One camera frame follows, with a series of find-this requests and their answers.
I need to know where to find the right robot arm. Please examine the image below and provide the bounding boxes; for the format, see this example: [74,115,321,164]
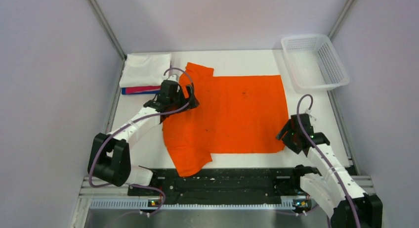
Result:
[277,114,383,228]

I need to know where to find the folded white t-shirt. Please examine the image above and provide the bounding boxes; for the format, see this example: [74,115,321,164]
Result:
[119,53,171,88]

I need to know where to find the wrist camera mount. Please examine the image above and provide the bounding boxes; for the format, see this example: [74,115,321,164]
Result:
[305,109,317,121]
[165,74,179,83]

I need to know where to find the aluminium frame post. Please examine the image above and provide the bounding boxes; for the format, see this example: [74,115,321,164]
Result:
[328,0,357,41]
[87,0,126,60]

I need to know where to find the right aluminium frame post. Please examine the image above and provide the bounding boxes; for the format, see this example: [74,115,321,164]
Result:
[328,0,357,41]

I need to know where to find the left aluminium frame post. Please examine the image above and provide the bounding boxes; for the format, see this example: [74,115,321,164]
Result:
[87,0,126,60]

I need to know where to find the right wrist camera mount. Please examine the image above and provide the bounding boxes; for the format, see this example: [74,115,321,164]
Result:
[305,109,317,121]

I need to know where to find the orange t-shirt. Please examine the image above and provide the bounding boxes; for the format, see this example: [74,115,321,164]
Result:
[163,63,289,177]

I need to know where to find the folded magenta t-shirt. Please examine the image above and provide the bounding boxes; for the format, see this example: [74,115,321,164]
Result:
[122,86,162,95]

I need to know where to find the white cable duct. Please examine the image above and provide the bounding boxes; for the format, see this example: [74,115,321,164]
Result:
[90,198,309,210]

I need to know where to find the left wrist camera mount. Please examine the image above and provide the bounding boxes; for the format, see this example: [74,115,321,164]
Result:
[165,74,179,83]

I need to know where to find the folded blue t-shirt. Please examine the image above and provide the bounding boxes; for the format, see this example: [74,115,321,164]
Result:
[121,87,161,96]

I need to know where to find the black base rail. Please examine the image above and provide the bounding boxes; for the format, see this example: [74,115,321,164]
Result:
[127,165,319,205]

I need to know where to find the purple cable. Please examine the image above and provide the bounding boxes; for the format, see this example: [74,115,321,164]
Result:
[88,67,195,217]
[296,94,362,228]

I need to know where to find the white plastic basket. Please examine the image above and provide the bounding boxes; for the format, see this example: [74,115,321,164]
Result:
[281,34,350,93]

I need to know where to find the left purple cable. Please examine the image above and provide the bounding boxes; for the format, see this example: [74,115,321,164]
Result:
[88,67,195,217]

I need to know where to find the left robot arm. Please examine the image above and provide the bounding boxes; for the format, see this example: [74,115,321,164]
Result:
[87,80,199,195]

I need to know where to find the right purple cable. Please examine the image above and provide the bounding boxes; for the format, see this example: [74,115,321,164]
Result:
[296,94,362,228]

